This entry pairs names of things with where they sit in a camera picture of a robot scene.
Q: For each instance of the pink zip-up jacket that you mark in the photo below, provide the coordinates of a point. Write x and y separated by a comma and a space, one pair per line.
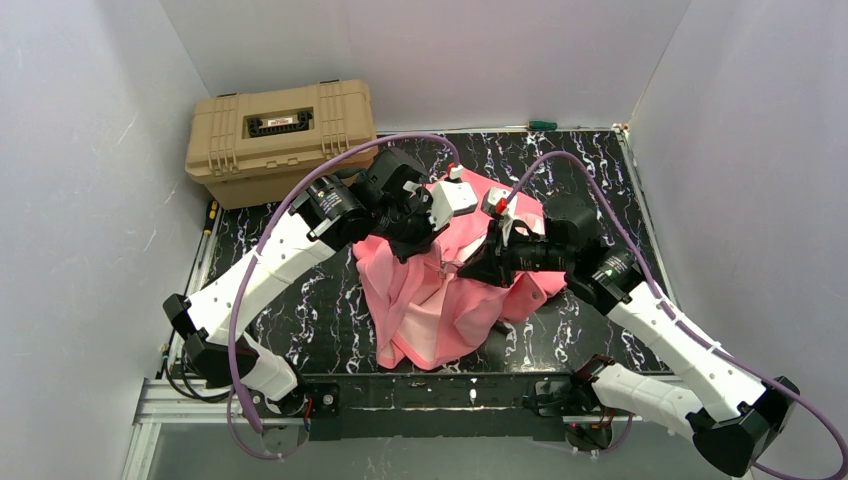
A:
424, 313

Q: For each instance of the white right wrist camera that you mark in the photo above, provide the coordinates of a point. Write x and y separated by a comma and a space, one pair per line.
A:
500, 206

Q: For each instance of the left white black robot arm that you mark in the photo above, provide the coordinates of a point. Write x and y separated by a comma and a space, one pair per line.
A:
388, 200

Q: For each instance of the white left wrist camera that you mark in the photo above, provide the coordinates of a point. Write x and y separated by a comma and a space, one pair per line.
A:
451, 197

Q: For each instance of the tan plastic tool case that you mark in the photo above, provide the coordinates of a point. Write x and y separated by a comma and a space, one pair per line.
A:
249, 149

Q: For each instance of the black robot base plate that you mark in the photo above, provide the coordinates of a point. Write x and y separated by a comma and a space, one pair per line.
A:
437, 404

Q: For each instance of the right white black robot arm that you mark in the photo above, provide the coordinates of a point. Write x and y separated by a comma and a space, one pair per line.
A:
731, 417

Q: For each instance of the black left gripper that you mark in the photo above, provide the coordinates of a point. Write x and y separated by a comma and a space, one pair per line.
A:
411, 232

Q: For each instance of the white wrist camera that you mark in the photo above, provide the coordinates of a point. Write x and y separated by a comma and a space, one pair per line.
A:
500, 206
451, 197

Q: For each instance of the yellow black handled screwdriver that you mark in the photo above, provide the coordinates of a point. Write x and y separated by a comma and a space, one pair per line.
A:
210, 217

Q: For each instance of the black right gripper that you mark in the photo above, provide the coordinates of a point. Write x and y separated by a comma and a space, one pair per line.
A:
494, 254

